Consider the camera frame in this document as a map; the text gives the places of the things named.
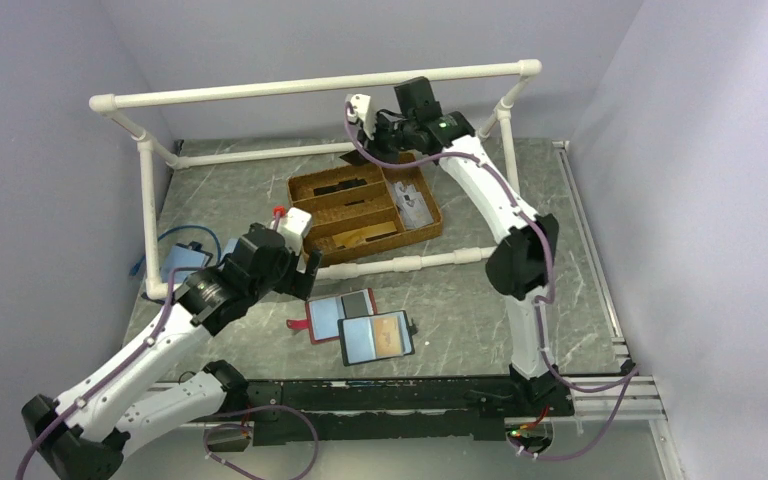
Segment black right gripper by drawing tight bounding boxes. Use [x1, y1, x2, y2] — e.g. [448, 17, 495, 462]
[356, 113, 416, 168]

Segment black credit card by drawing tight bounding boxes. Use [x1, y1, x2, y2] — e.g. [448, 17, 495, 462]
[339, 150, 373, 167]

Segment gold credit card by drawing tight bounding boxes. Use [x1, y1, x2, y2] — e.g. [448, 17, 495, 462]
[372, 316, 402, 356]

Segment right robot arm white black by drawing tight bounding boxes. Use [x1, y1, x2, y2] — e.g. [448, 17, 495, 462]
[345, 77, 559, 415]

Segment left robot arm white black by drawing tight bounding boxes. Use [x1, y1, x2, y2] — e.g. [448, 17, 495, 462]
[15, 216, 322, 479]

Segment black card in tray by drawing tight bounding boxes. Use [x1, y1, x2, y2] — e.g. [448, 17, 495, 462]
[313, 178, 368, 197]

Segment grey cards in tray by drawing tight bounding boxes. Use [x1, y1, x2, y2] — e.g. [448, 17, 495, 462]
[388, 181, 434, 230]

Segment blue card left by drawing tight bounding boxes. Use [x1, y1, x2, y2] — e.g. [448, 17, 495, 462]
[160, 241, 213, 283]

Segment red framed card holder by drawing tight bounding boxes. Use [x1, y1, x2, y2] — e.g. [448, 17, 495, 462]
[285, 288, 377, 345]

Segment gold card in tray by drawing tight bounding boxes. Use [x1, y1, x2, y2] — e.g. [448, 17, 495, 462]
[332, 221, 398, 249]

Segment brown woven divided tray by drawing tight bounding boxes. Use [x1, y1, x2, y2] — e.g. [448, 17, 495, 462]
[287, 164, 443, 266]

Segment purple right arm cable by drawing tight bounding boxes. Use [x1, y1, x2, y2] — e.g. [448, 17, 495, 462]
[344, 99, 640, 463]

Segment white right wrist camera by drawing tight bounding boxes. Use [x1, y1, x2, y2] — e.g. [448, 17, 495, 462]
[346, 94, 378, 139]

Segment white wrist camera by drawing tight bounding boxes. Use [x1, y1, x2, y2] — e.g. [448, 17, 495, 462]
[272, 206, 313, 255]
[346, 94, 378, 139]

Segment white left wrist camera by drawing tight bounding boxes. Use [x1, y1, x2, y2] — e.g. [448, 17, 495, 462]
[272, 206, 313, 255]

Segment white PVC pipe frame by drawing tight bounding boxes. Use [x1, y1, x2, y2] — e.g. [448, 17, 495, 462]
[88, 58, 544, 301]

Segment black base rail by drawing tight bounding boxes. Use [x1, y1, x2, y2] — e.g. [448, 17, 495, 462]
[180, 374, 574, 446]

